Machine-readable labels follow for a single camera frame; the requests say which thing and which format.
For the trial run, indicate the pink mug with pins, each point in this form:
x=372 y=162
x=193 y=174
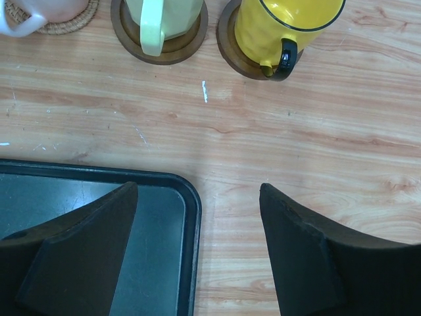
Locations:
x=41 y=12

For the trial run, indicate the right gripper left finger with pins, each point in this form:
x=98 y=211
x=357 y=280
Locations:
x=69 y=265

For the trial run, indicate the black plastic tray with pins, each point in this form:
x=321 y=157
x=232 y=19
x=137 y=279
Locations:
x=159 y=269

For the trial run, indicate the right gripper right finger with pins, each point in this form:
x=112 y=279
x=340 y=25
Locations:
x=321 y=267

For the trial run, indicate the dark wooden coaster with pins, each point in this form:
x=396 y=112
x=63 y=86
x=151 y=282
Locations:
x=228 y=46
x=174 y=50

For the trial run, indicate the pale green mug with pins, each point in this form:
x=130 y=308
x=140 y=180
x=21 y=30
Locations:
x=161 y=20

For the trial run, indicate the woven rattan coaster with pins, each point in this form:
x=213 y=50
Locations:
x=15 y=16

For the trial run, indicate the yellow transparent cup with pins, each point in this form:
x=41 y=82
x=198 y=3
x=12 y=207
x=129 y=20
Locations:
x=273 y=33

